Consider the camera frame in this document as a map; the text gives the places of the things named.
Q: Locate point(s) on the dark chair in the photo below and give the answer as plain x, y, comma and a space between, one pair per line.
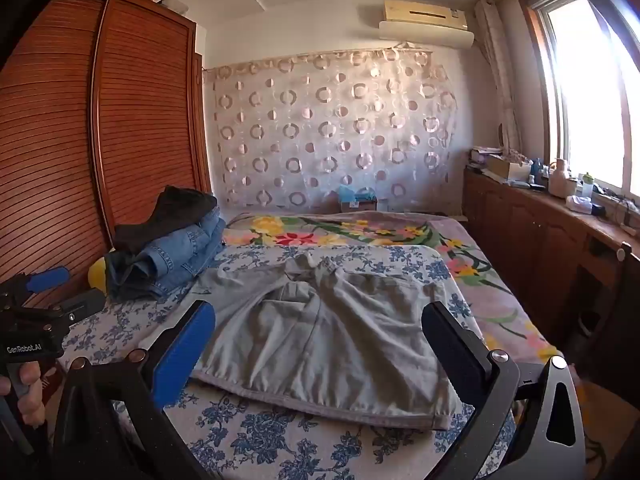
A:
623, 252

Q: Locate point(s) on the white cloth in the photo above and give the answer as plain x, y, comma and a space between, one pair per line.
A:
579, 203

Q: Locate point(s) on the beige window curtain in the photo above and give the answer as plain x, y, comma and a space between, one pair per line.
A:
495, 70

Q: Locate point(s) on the blue floral bed sheet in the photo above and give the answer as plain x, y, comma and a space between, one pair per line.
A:
300, 450

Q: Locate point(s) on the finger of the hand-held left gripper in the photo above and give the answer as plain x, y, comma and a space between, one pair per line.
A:
82, 304
47, 278

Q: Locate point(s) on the white object on wardrobe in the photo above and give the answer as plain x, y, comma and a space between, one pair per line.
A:
175, 6

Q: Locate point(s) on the grey-green pants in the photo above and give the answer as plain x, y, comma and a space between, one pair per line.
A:
320, 340

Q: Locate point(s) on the pile of papers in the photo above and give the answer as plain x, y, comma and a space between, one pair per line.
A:
485, 155

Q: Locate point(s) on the window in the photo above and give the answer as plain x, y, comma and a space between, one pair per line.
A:
585, 100

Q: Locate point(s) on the folded blue denim jeans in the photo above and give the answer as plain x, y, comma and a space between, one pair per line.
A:
170, 260

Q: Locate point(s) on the white jug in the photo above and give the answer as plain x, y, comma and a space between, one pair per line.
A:
560, 182

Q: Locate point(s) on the pink floral blanket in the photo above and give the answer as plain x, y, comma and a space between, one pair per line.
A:
350, 230

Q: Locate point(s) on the wooden slatted wardrobe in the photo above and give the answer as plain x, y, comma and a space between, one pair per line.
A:
125, 110

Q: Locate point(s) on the green-capped bottle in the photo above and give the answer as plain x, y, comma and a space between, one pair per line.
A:
587, 187

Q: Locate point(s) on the yellow round object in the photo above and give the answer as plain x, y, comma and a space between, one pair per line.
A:
96, 275

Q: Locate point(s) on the person's left hand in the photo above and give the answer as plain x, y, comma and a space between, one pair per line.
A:
30, 400

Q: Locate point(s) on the circle-patterned sheer curtain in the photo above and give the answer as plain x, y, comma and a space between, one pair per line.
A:
325, 135

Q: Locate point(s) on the white air conditioner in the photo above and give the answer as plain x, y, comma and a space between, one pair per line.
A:
425, 30

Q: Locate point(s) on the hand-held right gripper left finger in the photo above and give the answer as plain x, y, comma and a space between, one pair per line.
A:
185, 355

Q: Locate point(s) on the wooden low cabinet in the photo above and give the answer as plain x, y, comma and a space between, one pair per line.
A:
525, 230

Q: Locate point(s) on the folded dark grey pants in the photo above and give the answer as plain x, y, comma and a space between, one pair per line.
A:
170, 210

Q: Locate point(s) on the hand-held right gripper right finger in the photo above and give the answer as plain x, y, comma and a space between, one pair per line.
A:
450, 342

